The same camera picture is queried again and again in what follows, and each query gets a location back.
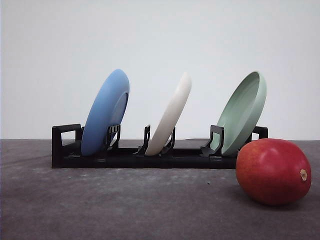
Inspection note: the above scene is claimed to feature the green plate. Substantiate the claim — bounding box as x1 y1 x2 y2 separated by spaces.
210 71 267 156

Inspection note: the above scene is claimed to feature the blue plate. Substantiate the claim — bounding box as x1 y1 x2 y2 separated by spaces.
81 69 130 157

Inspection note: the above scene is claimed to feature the red pomegranate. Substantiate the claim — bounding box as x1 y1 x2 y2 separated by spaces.
236 138 312 206

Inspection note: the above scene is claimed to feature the black dish rack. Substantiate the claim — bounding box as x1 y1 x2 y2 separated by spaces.
51 123 268 170

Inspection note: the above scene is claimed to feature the white plate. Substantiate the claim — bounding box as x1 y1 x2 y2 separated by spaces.
145 73 192 156

